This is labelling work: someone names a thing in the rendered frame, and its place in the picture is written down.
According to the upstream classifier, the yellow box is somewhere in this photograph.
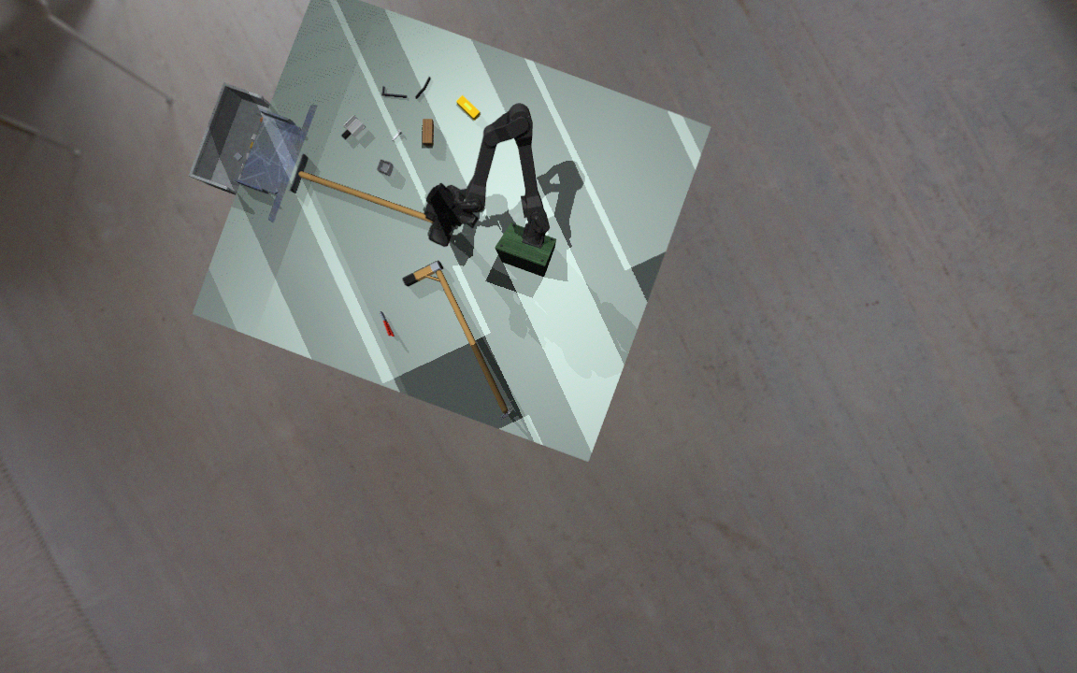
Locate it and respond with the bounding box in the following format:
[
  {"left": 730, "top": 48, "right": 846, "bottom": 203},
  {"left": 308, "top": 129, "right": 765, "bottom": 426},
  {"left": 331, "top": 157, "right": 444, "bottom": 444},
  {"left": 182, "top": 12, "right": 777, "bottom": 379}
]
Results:
[{"left": 456, "top": 95, "right": 481, "bottom": 121}]

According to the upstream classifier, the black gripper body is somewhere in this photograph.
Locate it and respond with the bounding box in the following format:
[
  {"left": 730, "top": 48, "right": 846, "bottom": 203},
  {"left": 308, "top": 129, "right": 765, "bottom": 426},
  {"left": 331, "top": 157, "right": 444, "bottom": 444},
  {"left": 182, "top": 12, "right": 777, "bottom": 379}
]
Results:
[{"left": 428, "top": 185, "right": 461, "bottom": 247}]

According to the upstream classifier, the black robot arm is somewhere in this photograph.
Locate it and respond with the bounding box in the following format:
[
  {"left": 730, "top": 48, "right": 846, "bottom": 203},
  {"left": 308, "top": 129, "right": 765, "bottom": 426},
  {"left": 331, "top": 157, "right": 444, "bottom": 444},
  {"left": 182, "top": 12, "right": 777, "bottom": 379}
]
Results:
[{"left": 424, "top": 103, "right": 550, "bottom": 249}]

